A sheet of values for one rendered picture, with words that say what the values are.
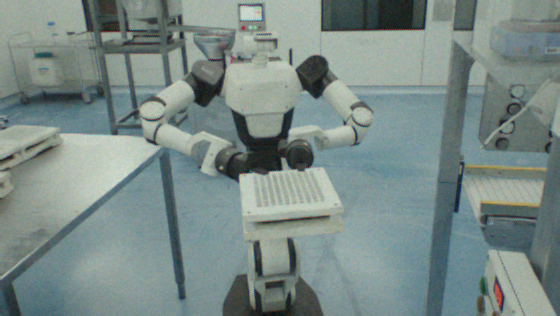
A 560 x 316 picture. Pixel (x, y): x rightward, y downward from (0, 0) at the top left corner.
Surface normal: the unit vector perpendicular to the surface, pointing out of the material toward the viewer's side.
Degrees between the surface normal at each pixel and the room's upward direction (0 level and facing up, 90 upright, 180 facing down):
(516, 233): 90
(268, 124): 90
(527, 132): 90
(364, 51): 90
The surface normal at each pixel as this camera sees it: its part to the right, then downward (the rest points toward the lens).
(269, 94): 0.15, 0.36
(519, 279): -0.01, -0.93
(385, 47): -0.10, 0.37
